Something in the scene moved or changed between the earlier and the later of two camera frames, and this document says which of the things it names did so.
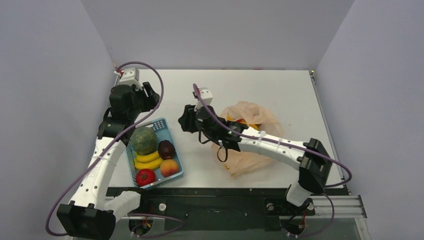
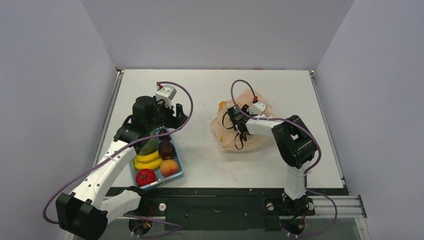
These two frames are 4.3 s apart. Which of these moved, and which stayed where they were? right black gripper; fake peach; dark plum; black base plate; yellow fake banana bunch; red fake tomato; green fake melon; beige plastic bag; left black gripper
Moved: beige plastic bag; right black gripper; left black gripper
Stayed: yellow fake banana bunch; green fake melon; black base plate; dark plum; red fake tomato; fake peach
